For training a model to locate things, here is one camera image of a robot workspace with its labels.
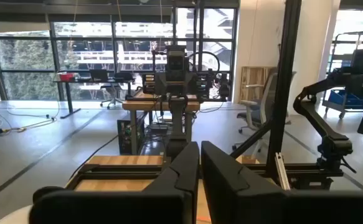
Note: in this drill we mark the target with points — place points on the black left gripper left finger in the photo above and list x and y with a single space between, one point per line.
168 199

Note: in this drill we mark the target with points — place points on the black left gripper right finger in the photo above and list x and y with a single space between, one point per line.
246 199

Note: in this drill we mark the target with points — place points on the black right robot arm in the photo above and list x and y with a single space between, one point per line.
178 124

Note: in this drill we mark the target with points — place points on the wooden workbench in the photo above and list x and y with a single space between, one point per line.
137 105

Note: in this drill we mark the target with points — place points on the black office chair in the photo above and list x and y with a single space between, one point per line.
111 87

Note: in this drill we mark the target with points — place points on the black computer tower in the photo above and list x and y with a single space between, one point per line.
128 137

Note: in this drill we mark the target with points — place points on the wooden pallet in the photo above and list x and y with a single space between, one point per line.
252 84

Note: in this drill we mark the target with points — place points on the black laptop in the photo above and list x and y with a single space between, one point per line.
98 75

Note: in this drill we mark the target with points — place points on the grey office chair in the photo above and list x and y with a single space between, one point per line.
266 102

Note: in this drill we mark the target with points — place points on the black desk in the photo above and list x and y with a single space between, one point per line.
68 99

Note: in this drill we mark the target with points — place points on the red box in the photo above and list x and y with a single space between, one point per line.
66 77

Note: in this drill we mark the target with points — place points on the blue utility cart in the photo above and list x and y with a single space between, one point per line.
340 98

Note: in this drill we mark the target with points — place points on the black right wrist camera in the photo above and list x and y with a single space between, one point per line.
175 59

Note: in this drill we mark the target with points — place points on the black-framed window wall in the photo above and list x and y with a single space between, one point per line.
53 62

